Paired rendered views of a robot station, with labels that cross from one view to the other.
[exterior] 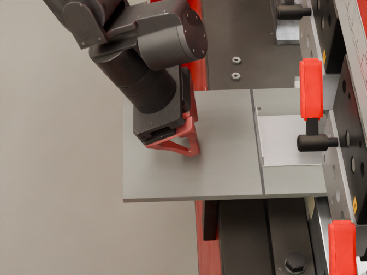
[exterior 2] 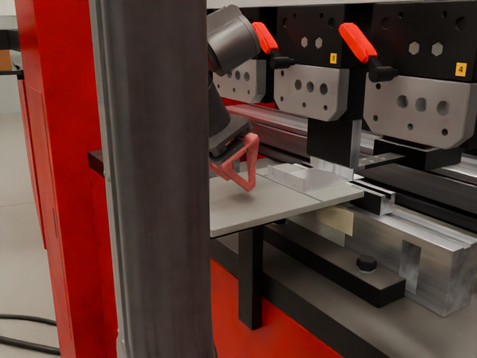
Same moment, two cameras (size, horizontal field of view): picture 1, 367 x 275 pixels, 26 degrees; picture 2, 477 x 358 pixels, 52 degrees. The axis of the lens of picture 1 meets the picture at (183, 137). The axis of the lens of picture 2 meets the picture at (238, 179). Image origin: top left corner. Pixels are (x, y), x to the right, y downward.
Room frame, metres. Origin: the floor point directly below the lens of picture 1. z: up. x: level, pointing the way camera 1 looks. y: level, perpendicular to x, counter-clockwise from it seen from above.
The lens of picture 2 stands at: (0.08, 0.34, 1.24)
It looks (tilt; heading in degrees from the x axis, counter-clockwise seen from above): 18 degrees down; 329
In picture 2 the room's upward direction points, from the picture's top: straight up
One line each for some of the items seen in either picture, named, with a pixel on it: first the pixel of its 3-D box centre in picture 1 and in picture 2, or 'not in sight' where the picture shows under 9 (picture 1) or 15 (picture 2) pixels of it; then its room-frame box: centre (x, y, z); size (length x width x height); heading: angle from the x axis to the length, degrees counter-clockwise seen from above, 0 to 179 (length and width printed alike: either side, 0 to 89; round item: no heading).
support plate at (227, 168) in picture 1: (221, 142); (257, 193); (0.66, -0.05, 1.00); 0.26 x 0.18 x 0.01; 92
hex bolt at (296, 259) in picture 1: (295, 262); (366, 263); (0.52, -0.15, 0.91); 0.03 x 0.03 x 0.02
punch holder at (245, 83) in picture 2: not in sight; (251, 54); (0.89, -0.19, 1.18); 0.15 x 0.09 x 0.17; 2
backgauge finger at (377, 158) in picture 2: not in sight; (390, 153); (0.68, -0.36, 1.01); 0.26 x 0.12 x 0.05; 92
